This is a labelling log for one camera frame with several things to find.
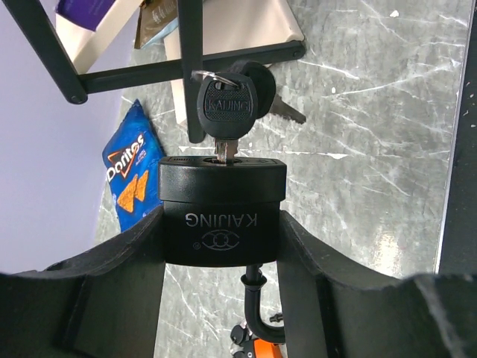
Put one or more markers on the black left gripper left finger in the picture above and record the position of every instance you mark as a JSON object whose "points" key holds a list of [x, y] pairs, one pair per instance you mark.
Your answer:
{"points": [[101, 303]]}

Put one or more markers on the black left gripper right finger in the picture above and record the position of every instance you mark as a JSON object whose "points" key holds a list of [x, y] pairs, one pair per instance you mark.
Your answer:
{"points": [[336, 307]]}

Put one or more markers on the orange padlock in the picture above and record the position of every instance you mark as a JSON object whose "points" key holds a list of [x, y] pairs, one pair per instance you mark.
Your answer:
{"points": [[246, 344]]}

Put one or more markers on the black padlock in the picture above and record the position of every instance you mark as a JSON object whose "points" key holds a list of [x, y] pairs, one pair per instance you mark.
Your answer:
{"points": [[225, 215]]}

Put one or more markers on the black padlock key bunch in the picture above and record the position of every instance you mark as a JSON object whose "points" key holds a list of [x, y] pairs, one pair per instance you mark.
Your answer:
{"points": [[230, 102]]}

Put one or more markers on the blue Doritos chip bag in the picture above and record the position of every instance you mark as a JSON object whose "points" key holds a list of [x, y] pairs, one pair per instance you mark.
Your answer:
{"points": [[131, 158]]}

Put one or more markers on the brown snack packet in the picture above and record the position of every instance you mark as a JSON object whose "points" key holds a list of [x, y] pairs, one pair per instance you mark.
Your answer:
{"points": [[157, 19]]}

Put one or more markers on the black frame beige shelf rack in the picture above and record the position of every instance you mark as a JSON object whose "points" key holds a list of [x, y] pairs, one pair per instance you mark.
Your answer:
{"points": [[211, 35]]}

